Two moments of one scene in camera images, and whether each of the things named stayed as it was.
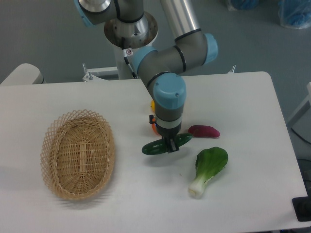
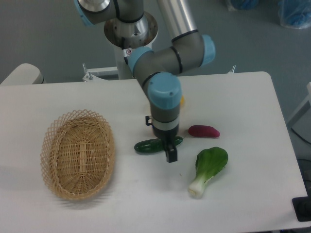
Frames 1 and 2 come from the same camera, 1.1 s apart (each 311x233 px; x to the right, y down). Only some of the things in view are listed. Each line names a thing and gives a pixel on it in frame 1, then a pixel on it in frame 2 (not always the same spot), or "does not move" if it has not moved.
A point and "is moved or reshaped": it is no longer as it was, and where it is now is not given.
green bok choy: x=210 y=161 does not move
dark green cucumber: x=157 y=146 is moved or reshaped
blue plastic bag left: x=245 y=4 does not move
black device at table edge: x=302 y=206 does not move
